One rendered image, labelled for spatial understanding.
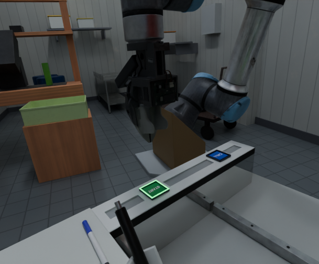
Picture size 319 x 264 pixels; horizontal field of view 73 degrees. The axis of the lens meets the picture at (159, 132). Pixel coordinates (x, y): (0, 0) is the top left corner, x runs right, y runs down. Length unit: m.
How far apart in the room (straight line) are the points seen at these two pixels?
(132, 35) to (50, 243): 0.41
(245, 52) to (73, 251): 0.72
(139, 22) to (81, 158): 2.33
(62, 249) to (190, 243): 0.32
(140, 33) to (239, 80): 0.49
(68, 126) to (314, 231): 2.26
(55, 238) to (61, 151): 2.15
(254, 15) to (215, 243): 0.67
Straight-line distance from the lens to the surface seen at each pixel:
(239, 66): 0.82
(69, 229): 0.51
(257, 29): 0.80
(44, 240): 0.51
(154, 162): 0.99
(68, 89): 3.03
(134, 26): 0.42
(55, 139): 2.57
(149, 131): 0.45
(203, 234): 0.66
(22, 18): 6.94
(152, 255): 0.26
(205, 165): 0.68
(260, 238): 0.65
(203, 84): 0.91
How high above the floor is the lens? 1.29
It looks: 21 degrees down
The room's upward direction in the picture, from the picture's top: 4 degrees counter-clockwise
